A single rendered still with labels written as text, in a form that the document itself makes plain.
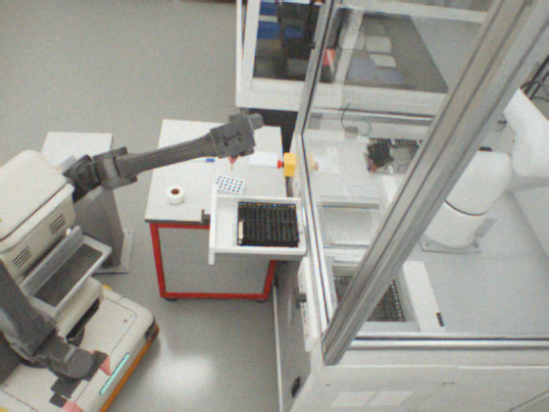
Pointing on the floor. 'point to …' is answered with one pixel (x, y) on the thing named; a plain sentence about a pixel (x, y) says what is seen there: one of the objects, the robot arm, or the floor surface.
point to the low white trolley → (194, 248)
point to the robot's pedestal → (98, 228)
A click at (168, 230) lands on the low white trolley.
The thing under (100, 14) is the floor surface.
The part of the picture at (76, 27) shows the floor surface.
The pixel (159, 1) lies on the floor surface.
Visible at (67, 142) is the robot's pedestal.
